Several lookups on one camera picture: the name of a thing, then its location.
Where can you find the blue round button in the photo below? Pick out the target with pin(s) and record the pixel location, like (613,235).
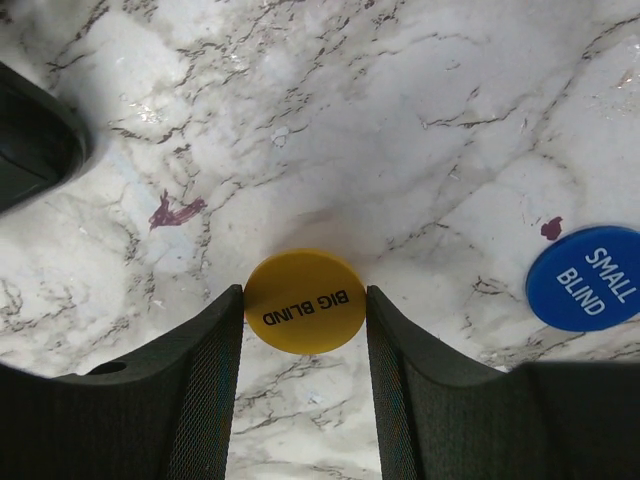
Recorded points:
(587,281)

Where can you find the black poker set case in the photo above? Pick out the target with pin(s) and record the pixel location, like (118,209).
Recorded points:
(43,143)

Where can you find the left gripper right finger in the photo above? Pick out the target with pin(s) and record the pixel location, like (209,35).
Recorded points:
(442,415)

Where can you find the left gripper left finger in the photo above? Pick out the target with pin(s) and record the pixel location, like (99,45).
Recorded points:
(162,411)

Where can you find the yellow round button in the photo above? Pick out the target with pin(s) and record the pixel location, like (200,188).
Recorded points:
(305,301)

